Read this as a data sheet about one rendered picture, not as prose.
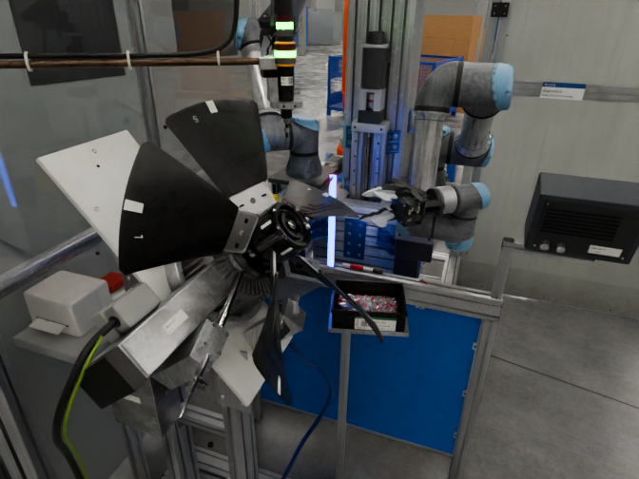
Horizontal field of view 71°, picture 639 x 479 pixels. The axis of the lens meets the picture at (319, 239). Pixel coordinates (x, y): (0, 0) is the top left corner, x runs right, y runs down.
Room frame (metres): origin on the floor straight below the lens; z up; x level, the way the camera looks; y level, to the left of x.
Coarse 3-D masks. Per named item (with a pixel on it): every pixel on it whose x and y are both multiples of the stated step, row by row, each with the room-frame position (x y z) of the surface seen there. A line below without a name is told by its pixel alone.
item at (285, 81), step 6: (282, 72) 0.97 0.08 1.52; (288, 72) 0.97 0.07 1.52; (282, 78) 0.97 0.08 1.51; (288, 78) 0.97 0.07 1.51; (282, 84) 0.97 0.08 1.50; (288, 84) 0.97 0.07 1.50; (282, 90) 0.97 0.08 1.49; (288, 90) 0.98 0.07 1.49; (282, 96) 0.97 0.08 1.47; (288, 96) 0.98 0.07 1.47; (282, 114) 0.98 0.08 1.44; (288, 114) 0.98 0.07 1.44
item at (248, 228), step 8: (240, 216) 0.84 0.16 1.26; (248, 216) 0.85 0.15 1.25; (256, 216) 0.86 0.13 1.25; (240, 224) 0.84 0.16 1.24; (248, 224) 0.85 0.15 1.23; (232, 232) 0.82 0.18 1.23; (248, 232) 0.85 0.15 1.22; (232, 240) 0.82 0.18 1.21; (240, 240) 0.84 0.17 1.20; (248, 240) 0.85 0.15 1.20; (224, 248) 0.81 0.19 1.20; (232, 248) 0.82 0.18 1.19; (240, 248) 0.84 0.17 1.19
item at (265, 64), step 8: (264, 64) 0.96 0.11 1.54; (272, 64) 0.97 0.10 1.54; (264, 72) 0.96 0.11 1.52; (272, 72) 0.96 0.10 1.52; (272, 80) 0.97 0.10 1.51; (272, 88) 0.97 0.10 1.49; (272, 96) 0.97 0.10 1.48; (272, 104) 0.97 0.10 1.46; (280, 104) 0.96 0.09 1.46; (288, 104) 0.96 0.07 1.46; (296, 104) 0.96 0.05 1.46
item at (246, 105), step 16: (176, 112) 1.02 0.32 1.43; (192, 112) 1.04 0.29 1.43; (208, 112) 1.05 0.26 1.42; (224, 112) 1.07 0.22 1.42; (240, 112) 1.08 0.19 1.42; (256, 112) 1.10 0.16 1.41; (176, 128) 1.00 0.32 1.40; (192, 128) 1.01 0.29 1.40; (208, 128) 1.02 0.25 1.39; (224, 128) 1.03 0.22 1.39; (240, 128) 1.05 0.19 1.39; (256, 128) 1.06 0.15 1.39; (192, 144) 0.99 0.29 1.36; (208, 144) 1.00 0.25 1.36; (224, 144) 1.01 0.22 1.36; (240, 144) 1.02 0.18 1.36; (256, 144) 1.03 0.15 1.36; (208, 160) 0.98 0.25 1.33; (224, 160) 0.99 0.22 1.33; (240, 160) 0.99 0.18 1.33; (256, 160) 1.00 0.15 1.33; (208, 176) 0.96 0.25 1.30; (224, 176) 0.96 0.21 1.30; (240, 176) 0.97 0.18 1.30; (256, 176) 0.97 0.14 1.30; (224, 192) 0.95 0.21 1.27
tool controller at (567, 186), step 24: (552, 192) 1.08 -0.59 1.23; (576, 192) 1.07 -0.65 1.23; (600, 192) 1.06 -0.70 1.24; (624, 192) 1.06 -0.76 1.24; (528, 216) 1.18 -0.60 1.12; (552, 216) 1.07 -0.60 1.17; (576, 216) 1.05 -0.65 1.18; (600, 216) 1.03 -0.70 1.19; (624, 216) 1.01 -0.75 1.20; (528, 240) 1.11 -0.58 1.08; (552, 240) 1.08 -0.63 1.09; (576, 240) 1.06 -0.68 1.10; (600, 240) 1.04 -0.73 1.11; (624, 240) 1.02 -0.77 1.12
